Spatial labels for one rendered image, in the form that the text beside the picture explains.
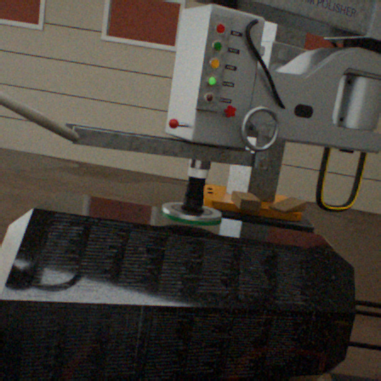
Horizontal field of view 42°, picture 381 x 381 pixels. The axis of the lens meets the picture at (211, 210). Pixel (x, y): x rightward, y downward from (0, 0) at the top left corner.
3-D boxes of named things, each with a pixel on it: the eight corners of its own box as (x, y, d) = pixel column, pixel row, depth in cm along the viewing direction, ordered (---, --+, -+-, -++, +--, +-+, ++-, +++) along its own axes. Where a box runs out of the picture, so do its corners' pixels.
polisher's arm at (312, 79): (342, 171, 219) (367, 55, 209) (382, 182, 200) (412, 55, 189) (193, 156, 183) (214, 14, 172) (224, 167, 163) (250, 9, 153)
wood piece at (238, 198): (230, 200, 250) (232, 190, 249) (250, 202, 252) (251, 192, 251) (239, 209, 231) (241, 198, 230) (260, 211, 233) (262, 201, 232)
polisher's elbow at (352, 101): (317, 122, 205) (327, 73, 201) (352, 127, 214) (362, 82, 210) (349, 127, 189) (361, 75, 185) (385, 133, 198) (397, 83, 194)
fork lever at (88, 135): (241, 161, 193) (244, 148, 192) (270, 170, 176) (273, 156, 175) (59, 136, 158) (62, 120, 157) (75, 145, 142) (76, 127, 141)
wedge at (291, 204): (288, 206, 261) (290, 196, 260) (305, 210, 255) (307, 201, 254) (267, 207, 246) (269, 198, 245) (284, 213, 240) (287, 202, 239)
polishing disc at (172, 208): (222, 224, 167) (223, 221, 167) (158, 214, 166) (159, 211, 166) (220, 211, 188) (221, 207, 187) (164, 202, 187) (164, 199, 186)
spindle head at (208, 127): (247, 150, 194) (269, 31, 185) (281, 161, 176) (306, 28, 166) (162, 141, 176) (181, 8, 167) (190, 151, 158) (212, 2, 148)
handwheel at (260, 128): (260, 150, 175) (268, 106, 172) (277, 154, 167) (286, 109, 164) (224, 145, 168) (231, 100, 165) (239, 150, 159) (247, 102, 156)
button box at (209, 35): (213, 111, 159) (229, 18, 153) (218, 112, 157) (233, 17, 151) (191, 108, 155) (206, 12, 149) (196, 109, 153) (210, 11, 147)
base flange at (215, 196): (202, 190, 290) (204, 181, 289) (285, 202, 293) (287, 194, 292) (203, 207, 242) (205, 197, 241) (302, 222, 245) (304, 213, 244)
